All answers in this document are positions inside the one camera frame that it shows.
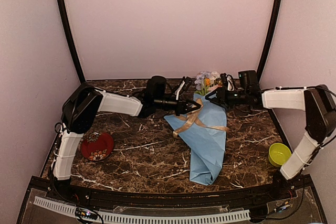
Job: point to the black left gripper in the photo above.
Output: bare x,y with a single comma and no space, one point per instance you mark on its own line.
182,108

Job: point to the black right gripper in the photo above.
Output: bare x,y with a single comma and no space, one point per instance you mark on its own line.
221,94

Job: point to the beige satin ribbon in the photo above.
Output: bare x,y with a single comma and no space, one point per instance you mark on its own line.
191,118

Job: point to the blue wrapping paper sheet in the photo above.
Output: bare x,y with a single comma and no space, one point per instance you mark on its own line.
206,143

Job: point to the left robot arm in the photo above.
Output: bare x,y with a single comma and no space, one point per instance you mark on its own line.
80,110

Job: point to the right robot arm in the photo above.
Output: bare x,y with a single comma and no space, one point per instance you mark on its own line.
315,103

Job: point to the yellow-green bowl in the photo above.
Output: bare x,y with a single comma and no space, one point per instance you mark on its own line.
278,154

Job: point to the red floral plate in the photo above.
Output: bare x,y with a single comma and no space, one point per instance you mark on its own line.
97,146

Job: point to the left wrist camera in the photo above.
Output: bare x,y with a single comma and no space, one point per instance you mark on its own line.
183,86

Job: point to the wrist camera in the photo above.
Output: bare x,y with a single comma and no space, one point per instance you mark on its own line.
228,81
183,86

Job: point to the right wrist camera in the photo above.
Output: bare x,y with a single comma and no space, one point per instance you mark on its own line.
228,81

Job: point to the black right corner post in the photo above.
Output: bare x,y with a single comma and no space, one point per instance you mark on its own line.
269,38

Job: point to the black corner post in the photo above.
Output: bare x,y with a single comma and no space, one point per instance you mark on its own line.
269,38
70,40

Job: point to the white slotted cable duct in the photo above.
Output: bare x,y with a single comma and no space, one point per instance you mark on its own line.
110,217

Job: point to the black front frame rail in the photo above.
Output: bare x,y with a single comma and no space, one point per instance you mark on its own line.
252,197

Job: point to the black left corner post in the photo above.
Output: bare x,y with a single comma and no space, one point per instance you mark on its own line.
70,40

